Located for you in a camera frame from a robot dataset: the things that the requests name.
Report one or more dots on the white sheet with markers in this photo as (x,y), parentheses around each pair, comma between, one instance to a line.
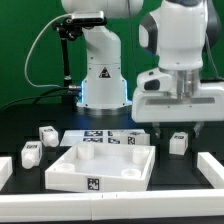
(71,137)

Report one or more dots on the silver camera on stand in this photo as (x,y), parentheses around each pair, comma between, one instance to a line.
(87,17)

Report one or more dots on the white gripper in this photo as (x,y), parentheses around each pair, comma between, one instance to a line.
(176,96)

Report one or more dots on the white right fence block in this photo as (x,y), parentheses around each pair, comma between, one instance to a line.
(212,170)

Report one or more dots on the white fence block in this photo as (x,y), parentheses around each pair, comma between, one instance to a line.
(212,170)
(5,170)

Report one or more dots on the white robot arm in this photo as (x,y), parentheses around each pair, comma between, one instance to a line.
(177,32)

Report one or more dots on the white front fence bar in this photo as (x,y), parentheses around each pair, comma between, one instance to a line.
(107,206)

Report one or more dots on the white square tabletop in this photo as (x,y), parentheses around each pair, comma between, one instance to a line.
(99,167)

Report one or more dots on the white left fence block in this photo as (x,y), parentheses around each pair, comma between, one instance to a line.
(5,170)

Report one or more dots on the black camera stand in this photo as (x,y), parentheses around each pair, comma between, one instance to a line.
(70,30)

